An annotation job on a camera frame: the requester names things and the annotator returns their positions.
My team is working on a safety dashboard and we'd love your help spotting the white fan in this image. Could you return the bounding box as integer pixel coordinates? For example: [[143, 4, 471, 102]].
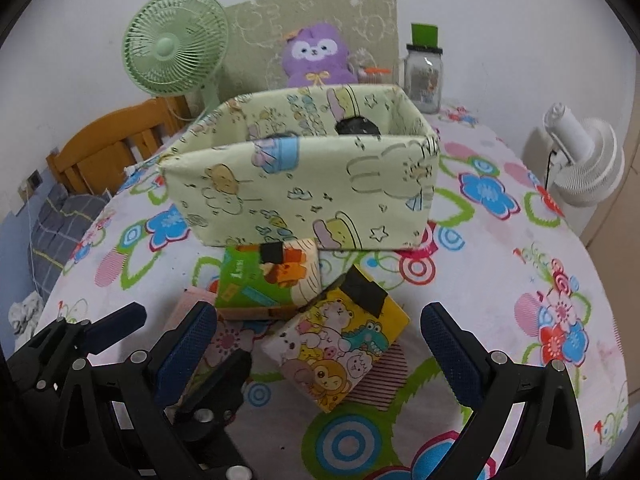
[[542, 102, 626, 206]]

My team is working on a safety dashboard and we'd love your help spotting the pink packet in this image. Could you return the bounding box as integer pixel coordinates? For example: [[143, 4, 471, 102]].
[[170, 287, 238, 406]]

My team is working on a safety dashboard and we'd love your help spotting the glass jar mug green lid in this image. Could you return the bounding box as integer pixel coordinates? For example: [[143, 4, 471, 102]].
[[402, 22, 445, 114]]

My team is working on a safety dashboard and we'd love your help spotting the yellow cartoon tissue pack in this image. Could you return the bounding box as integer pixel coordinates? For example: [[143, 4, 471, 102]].
[[260, 266, 411, 413]]

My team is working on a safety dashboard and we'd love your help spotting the green desk fan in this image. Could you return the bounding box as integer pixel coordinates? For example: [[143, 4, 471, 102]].
[[122, 0, 231, 116]]

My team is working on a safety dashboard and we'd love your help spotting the wooden bed headboard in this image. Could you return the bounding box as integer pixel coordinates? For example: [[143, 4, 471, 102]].
[[46, 95, 193, 196]]

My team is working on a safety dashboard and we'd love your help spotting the grey plaid pillow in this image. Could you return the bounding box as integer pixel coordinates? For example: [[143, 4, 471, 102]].
[[30, 182, 111, 276]]

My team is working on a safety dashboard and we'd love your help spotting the green tissue pack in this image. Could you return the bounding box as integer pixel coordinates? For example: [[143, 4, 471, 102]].
[[215, 240, 321, 311]]

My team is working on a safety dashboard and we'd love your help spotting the blue bed sheet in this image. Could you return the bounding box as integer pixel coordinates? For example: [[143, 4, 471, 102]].
[[0, 180, 56, 321]]

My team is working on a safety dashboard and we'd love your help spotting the yellow printed fabric storage box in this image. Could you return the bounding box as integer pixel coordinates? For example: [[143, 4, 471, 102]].
[[160, 84, 441, 252]]

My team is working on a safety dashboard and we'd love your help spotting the purple plush toy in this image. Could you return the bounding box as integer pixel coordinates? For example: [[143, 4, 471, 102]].
[[281, 21, 358, 88]]

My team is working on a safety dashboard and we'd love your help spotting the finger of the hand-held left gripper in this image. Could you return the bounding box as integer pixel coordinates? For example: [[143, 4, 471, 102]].
[[7, 302, 148, 366], [172, 350, 256, 480]]

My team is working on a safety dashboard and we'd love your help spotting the black plastic bag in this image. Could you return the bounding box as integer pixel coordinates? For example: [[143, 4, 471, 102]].
[[334, 115, 383, 137]]

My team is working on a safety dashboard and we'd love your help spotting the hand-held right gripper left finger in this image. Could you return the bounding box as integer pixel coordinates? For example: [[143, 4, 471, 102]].
[[57, 301, 219, 480]]

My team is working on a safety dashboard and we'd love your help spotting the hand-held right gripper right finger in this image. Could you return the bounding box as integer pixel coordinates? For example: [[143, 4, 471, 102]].
[[420, 302, 587, 480]]

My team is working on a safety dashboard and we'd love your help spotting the crumpled grey white cloth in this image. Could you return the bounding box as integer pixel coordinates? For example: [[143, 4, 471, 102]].
[[7, 290, 46, 336]]

